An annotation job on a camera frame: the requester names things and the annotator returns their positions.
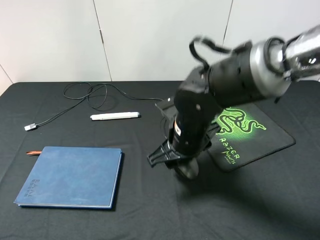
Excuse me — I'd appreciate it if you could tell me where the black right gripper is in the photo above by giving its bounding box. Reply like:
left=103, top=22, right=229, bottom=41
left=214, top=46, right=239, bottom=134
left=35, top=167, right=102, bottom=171
left=147, top=67, right=222, bottom=168

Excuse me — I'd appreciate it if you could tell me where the black computer mouse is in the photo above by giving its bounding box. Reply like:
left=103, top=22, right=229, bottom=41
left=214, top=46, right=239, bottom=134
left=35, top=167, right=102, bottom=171
left=173, top=158, right=199, bottom=180

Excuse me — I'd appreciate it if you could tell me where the white marker pen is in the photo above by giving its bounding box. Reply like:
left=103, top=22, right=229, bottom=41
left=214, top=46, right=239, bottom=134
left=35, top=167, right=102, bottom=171
left=90, top=112, right=140, bottom=121

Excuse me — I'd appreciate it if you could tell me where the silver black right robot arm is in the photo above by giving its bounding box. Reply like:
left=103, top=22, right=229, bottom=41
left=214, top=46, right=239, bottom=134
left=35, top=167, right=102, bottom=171
left=147, top=26, right=320, bottom=169

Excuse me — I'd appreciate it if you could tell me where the blue notebook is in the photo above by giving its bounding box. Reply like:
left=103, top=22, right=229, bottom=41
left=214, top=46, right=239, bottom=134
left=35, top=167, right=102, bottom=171
left=14, top=146, right=123, bottom=209

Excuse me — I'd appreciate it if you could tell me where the black green Razer mousepad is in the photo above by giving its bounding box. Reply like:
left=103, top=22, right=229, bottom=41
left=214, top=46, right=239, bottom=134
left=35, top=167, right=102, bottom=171
left=197, top=103, right=296, bottom=173

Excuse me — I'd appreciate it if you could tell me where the black tablecloth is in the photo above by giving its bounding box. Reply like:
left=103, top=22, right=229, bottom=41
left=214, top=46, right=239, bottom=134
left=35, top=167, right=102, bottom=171
left=0, top=81, right=320, bottom=240

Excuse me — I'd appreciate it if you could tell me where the orange bookmark ribbon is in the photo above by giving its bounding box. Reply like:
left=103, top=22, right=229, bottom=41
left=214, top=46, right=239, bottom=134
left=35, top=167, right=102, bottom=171
left=26, top=151, right=42, bottom=156

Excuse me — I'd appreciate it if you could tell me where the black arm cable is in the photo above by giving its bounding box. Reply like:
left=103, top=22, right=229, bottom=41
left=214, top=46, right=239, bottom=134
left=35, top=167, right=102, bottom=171
left=188, top=36, right=238, bottom=73

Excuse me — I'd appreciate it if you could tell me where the black mouse cable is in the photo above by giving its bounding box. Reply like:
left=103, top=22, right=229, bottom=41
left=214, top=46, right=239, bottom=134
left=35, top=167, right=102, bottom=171
left=24, top=83, right=171, bottom=132

